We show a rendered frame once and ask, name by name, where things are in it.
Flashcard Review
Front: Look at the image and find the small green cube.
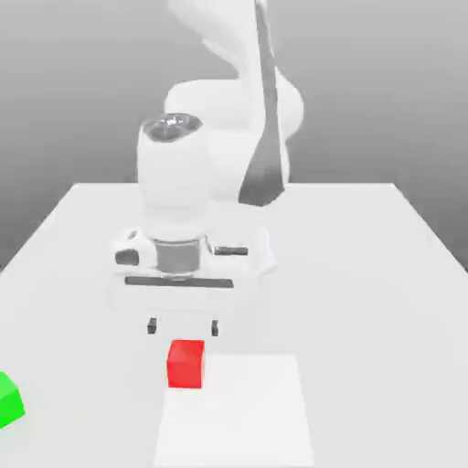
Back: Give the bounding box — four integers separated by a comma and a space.
0, 371, 27, 430

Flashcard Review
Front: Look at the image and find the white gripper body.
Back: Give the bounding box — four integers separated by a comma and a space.
106, 271, 255, 318

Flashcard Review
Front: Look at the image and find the small red cube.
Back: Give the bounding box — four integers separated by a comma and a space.
166, 339, 206, 389

